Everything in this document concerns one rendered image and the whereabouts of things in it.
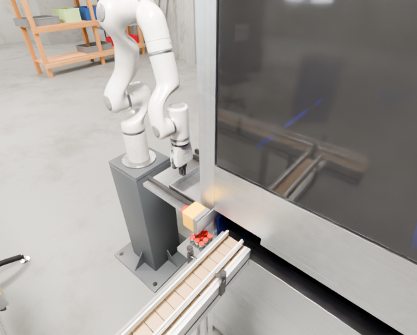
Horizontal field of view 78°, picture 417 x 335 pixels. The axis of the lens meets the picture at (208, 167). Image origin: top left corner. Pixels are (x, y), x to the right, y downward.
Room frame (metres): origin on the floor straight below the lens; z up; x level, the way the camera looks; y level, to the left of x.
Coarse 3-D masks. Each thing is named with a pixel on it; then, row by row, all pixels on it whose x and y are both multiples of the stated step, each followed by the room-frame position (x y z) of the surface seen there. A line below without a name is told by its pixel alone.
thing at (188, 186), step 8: (184, 176) 0.99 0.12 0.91; (192, 176) 1.03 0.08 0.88; (176, 184) 0.95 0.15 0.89; (184, 184) 0.96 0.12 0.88; (192, 184) 0.96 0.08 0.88; (200, 184) 0.96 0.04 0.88; (184, 192) 0.91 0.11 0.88; (192, 192) 0.91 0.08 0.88; (200, 192) 0.91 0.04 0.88; (192, 200) 0.83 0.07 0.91; (200, 200) 0.85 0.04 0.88
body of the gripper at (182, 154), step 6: (174, 144) 0.92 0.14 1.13; (186, 144) 0.92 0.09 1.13; (174, 150) 0.90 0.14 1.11; (180, 150) 0.91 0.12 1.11; (186, 150) 0.93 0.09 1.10; (192, 150) 0.96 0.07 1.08; (174, 156) 0.90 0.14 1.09; (180, 156) 0.91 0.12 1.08; (186, 156) 0.93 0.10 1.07; (192, 156) 0.96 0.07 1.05; (174, 162) 0.90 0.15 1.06; (180, 162) 0.90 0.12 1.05; (186, 162) 0.93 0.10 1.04
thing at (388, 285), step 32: (224, 192) 0.63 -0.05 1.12; (256, 192) 0.56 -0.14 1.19; (256, 224) 0.55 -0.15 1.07; (288, 224) 0.48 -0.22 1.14; (320, 224) 0.44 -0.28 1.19; (288, 256) 0.47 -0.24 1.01; (320, 256) 0.42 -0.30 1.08; (352, 256) 0.38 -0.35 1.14; (384, 256) 0.34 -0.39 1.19; (352, 288) 0.35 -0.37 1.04; (384, 288) 0.32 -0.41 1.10; (416, 288) 0.29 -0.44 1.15; (384, 320) 0.29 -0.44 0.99; (416, 320) 0.27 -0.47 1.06
